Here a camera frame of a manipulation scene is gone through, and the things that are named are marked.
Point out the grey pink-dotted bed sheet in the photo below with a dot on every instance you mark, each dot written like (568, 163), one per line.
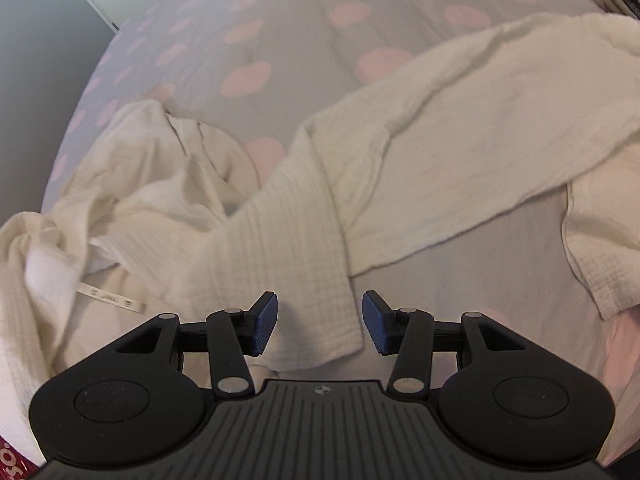
(300, 50)

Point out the white crinkle cotton garment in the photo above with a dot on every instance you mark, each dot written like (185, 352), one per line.
(450, 160)

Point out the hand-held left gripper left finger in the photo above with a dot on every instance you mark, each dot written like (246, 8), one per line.
(264, 322)

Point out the red printed packet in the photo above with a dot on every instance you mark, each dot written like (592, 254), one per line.
(12, 460)

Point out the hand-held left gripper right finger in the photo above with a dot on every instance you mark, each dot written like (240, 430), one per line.
(375, 324)

